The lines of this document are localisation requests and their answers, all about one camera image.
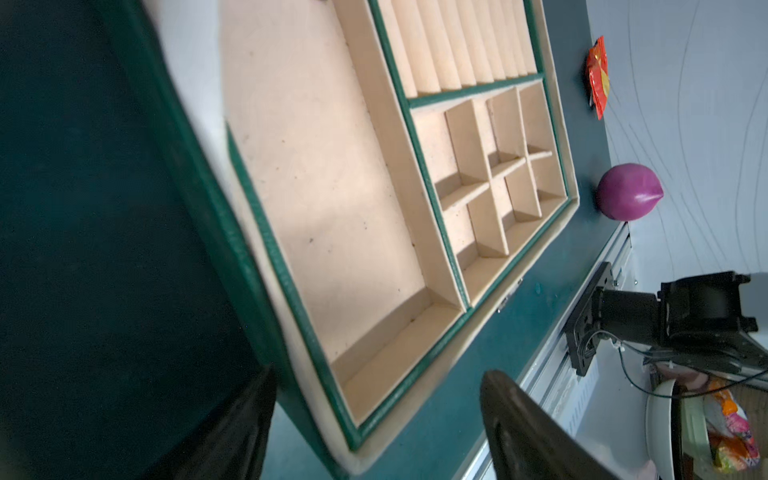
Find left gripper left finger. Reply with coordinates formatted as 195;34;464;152
142;367;278;479

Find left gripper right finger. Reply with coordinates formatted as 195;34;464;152
480;370;615;480

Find green jewelry box beige lining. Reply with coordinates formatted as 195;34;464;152
95;1;579;479

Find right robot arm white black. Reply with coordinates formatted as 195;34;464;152
592;271;767;377

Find green table mat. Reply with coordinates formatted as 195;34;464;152
1;1;615;479

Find purple onion toy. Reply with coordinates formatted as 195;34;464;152
596;163;664;222

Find red snack packet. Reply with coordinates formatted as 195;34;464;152
585;36;611;120

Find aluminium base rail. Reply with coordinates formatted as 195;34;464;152
453;223;638;479

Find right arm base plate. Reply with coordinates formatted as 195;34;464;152
564;261;614;377

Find right base cable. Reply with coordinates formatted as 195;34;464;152
578;329;768;400

